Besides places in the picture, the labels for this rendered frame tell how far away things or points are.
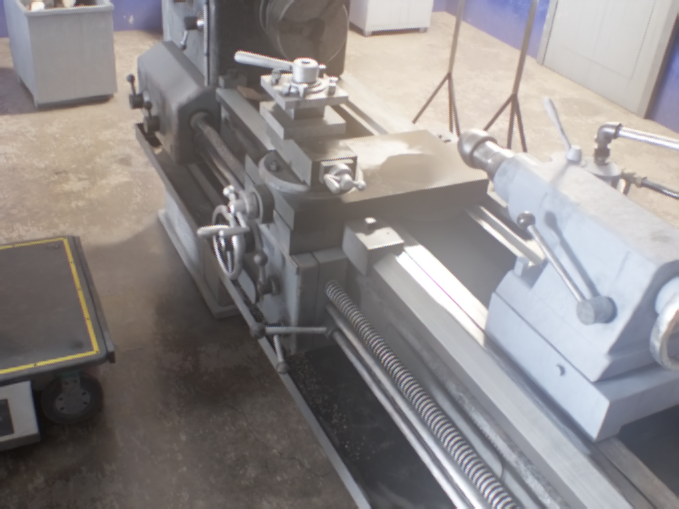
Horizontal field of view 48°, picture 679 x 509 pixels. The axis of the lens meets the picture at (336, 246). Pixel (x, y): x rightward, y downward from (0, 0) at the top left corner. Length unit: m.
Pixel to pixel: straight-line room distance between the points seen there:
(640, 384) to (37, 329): 1.69
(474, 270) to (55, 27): 3.09
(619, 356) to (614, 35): 4.30
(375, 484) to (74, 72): 3.33
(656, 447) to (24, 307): 1.81
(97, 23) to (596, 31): 3.28
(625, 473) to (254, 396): 1.47
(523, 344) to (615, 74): 4.18
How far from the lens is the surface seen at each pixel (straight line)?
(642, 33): 5.41
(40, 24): 4.49
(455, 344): 1.57
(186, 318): 2.92
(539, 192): 1.51
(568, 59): 5.89
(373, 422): 1.98
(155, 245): 3.34
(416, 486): 1.86
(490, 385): 1.50
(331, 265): 1.83
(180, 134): 2.71
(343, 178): 1.72
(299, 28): 2.43
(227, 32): 2.60
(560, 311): 1.46
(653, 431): 1.70
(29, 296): 2.56
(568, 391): 1.45
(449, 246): 2.08
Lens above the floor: 1.81
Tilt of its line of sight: 33 degrees down
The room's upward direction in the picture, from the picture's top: 6 degrees clockwise
